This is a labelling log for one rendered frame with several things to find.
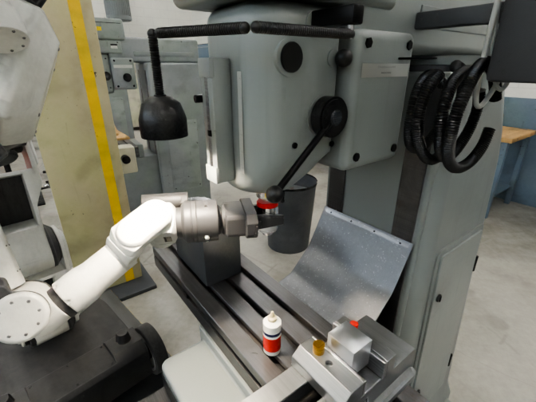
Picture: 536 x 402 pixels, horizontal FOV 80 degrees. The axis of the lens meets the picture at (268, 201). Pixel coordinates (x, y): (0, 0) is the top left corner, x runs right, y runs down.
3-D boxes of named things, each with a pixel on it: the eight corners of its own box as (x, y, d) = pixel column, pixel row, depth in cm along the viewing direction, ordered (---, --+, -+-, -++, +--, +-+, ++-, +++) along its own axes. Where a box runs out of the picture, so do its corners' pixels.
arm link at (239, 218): (258, 209, 63) (196, 214, 60) (258, 251, 66) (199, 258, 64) (248, 187, 74) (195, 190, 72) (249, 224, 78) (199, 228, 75)
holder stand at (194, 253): (206, 287, 93) (200, 226, 85) (176, 254, 109) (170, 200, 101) (241, 272, 100) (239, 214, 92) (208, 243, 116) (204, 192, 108)
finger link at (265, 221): (282, 225, 70) (254, 227, 69) (283, 212, 69) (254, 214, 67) (285, 229, 68) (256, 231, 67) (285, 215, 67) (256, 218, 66)
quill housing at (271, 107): (262, 209, 55) (260, -10, 43) (206, 178, 70) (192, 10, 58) (336, 186, 66) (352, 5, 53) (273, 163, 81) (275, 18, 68)
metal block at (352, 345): (350, 378, 57) (353, 354, 55) (325, 356, 62) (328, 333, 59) (368, 363, 60) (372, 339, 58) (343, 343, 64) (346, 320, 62)
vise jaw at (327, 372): (341, 417, 52) (343, 400, 50) (290, 364, 61) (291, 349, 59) (364, 396, 55) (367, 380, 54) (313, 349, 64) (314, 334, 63)
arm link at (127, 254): (178, 214, 62) (119, 262, 56) (182, 230, 70) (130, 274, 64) (155, 191, 63) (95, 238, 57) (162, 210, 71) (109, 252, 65)
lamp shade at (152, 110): (130, 137, 49) (123, 95, 47) (165, 130, 55) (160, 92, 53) (164, 142, 46) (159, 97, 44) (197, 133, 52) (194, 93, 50)
